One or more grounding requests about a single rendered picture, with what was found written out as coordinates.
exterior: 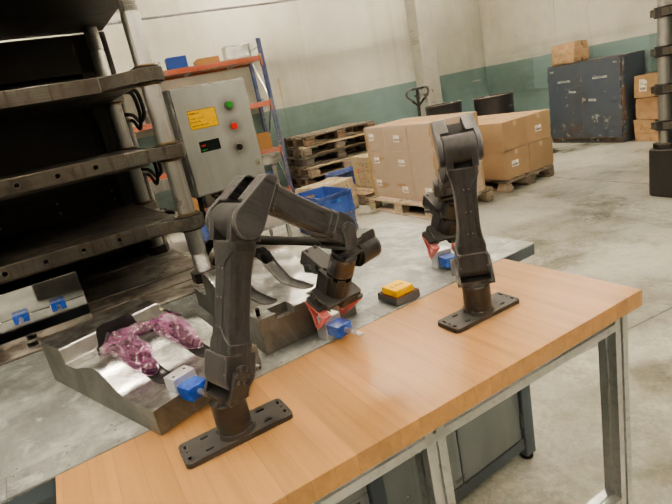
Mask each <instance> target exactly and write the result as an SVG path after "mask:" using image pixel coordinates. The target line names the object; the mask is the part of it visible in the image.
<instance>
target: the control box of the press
mask: <svg viewBox="0 0 672 504"><path fill-rule="evenodd" d="M162 94H163V98H164V102H165V105H166V109H167V112H168V116H169V119H170V123H171V126H172V130H173V133H174V137H175V140H178V141H181V142H183V144H184V148H185V151H186V155H185V157H183V158H182V159H181V161H182V165H183V168H184V172H185V175H186V179H187V183H188V186H189V190H190V193H191V197H193V198H196V199H197V200H198V205H199V209H200V211H201V212H203V216H204V219H205V218H206V212H205V210H204V206H203V201H202V198H203V197H204V196H207V195H211V196H212V197H213V198H214V199H215V200H216V199H217V198H218V197H219V196H220V195H221V194H222V192H223V191H224V190H225V189H226V188H227V187H228V185H229V184H230V183H231V182H232V181H233V179H234V178H235V177H236V176H239V175H252V176H254V177H256V176H257V175H259V174H265V170H264V165H263V161H262V157H261V153H260V149H259V144H258V140H257V136H256V132H255V128H254V123H253V119H252V115H251V111H250V106H249V102H248V98H247V94H246V90H245V85H244V81H243V78H242V77H241V78H235V79H229V80H223V81H217V82H211V83H205V84H199V85H193V86H187V87H181V88H175V89H169V90H166V91H163V92H162Z"/></svg>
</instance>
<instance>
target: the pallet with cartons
mask: <svg viewBox="0 0 672 504"><path fill-rule="evenodd" d="M477 117H478V126H479V130H480V132H481V135H482V139H483V145H484V159H483V160H482V164H483V170H484V179H485V183H488V184H498V187H497V189H495V188H493V190H492V191H493V192H495V193H510V192H512V191H513V190H512V189H514V187H513V186H512V185H530V184H533V183H536V181H535V177H551V176H553V175H554V165H553V145H552V137H551V131H550V115H549V109H543V110H533V111H523V112H512V113H502V114H493V115H484V116H477ZM538 172H539V173H538Z"/></svg>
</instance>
